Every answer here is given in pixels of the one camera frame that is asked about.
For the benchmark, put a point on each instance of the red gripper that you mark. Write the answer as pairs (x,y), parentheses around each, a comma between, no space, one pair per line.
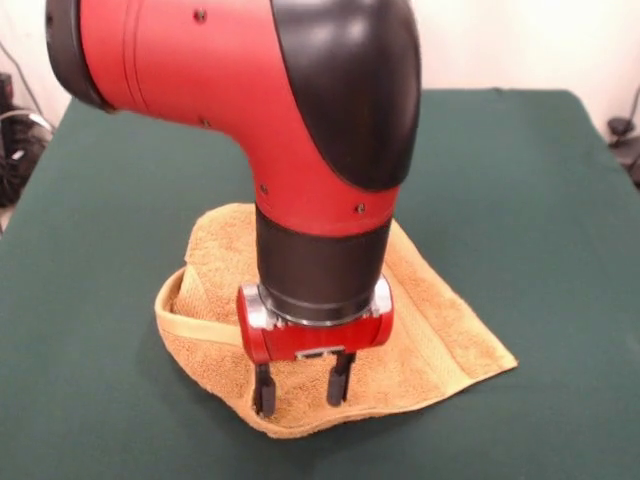
(320,340)

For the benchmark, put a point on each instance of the yellow-orange terry towel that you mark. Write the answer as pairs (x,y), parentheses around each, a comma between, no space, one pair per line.
(425,325)

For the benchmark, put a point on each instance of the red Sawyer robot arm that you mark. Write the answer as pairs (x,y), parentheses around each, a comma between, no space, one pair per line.
(250,125)

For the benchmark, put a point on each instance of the dark green tablecloth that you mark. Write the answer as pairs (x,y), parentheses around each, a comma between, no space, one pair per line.
(500,200)

